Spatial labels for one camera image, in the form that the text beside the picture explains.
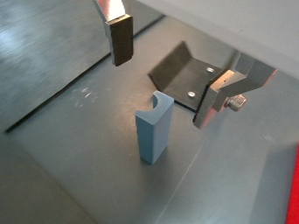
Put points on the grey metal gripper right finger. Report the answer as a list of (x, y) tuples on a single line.
[(247, 75)]

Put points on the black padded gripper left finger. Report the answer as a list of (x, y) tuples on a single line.
[(119, 29)]

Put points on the blue arch block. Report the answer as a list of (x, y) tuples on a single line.
[(153, 127)]

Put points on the red foam shape board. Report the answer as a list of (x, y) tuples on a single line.
[(293, 209)]

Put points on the black curved holder stand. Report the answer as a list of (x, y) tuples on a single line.
[(181, 76)]

